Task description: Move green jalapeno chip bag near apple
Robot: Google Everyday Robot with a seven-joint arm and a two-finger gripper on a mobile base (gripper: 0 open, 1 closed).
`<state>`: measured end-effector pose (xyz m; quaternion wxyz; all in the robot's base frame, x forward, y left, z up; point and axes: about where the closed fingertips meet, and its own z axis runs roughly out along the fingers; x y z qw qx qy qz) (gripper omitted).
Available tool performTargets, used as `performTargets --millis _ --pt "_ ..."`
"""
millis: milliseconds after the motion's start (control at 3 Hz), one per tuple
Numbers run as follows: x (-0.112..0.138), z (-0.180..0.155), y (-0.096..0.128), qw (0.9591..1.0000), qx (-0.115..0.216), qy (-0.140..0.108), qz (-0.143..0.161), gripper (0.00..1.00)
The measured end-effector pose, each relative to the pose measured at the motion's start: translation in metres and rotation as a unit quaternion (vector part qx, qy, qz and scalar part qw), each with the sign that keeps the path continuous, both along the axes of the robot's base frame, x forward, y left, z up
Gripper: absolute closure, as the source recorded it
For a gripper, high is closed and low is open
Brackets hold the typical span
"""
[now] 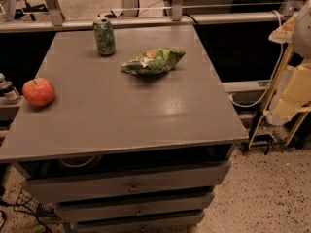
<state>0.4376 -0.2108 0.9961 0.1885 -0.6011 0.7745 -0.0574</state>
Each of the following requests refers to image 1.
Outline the green jalapeno chip bag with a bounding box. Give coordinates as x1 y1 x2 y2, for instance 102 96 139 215
121 48 186 75

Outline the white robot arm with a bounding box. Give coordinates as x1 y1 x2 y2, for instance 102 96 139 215
292 0 311 59

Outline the red apple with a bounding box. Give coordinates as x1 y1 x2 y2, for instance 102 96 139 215
22 78 55 107

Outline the grey drawer cabinet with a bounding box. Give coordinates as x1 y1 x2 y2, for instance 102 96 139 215
0 25 250 233

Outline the top grey drawer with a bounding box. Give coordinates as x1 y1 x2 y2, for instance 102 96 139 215
22 160 231 203

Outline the grey drawer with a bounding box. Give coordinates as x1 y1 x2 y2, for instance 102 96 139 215
56 191 214 222
76 210 204 233
22 160 231 203

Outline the grey metal railing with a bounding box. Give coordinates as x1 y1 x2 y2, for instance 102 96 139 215
0 0 311 34

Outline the green soda can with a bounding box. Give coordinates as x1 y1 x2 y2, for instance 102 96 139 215
92 17 116 56

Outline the middle grey drawer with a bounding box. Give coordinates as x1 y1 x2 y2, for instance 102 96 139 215
56 191 214 222

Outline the bottom grey drawer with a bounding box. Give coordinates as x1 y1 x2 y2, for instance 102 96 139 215
76 210 204 233

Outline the small glass bottle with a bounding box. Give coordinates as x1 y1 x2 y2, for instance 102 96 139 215
0 73 20 103

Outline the black office chair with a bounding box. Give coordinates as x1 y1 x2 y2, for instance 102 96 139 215
14 0 49 21

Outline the white cable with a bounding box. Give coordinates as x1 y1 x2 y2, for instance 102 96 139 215
230 9 285 109

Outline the wire basket on floor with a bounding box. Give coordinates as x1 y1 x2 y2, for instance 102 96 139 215
14 189 54 217

